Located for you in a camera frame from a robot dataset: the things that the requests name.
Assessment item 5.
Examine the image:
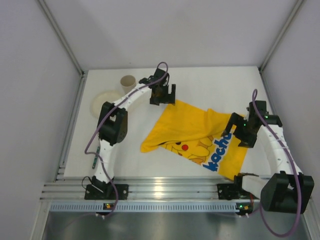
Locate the beige paper cup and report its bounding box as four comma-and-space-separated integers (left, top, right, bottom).
120, 75, 137, 94

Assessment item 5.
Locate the yellow pikachu cloth placemat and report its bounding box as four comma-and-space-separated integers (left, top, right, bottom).
140, 100, 247, 180

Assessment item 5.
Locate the white paper plate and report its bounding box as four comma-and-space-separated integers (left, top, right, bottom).
90, 90, 122, 119

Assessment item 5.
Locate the spoon with green handle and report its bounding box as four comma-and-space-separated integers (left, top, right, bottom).
91, 146, 101, 170

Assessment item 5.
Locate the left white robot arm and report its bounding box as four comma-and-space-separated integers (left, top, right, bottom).
86, 67, 176, 199

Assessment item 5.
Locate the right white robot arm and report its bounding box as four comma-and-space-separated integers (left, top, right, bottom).
222, 100, 315, 214

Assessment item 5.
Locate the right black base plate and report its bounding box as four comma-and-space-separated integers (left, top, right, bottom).
216, 183, 259, 201

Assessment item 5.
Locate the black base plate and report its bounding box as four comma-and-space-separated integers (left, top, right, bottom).
216, 183, 259, 201
84, 184, 129, 200

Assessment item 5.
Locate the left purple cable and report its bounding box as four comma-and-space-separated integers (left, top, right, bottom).
84, 61, 170, 218

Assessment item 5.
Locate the right aluminium frame post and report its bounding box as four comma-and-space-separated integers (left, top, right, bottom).
258, 0, 306, 73

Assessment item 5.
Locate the aluminium frame post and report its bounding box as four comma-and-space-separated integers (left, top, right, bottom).
36, 0, 84, 76
258, 0, 306, 73

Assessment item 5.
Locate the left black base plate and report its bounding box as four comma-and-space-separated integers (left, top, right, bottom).
84, 184, 129, 200

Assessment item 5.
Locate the aluminium mounting rail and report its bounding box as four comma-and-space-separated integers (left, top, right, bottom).
40, 176, 231, 201

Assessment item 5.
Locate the left aluminium frame post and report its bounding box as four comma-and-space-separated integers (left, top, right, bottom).
36, 0, 84, 76

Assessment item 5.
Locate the slotted grey cable duct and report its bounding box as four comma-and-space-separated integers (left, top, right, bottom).
50, 201, 252, 213

